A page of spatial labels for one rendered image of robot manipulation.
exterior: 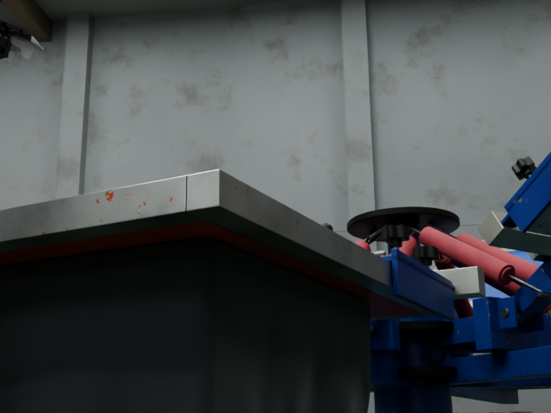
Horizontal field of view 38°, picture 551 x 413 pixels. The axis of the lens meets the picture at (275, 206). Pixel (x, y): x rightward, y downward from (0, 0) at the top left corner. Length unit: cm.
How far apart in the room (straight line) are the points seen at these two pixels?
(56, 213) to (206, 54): 956
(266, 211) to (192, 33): 978
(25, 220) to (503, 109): 910
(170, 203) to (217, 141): 910
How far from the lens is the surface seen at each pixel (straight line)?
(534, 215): 152
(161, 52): 1058
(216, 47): 1042
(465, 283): 150
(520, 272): 198
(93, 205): 85
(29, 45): 203
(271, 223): 85
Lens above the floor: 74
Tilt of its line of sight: 16 degrees up
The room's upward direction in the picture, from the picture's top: 1 degrees counter-clockwise
